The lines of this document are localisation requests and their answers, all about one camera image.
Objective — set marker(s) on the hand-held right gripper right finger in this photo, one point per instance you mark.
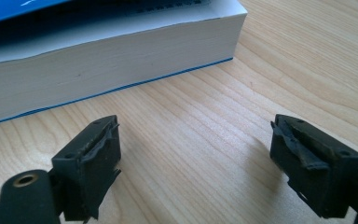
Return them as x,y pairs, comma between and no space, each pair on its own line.
317,174

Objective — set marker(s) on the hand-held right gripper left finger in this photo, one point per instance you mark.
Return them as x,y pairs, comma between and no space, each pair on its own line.
90,168

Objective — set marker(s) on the blue paperback book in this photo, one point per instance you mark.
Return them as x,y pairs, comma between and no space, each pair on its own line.
99,65

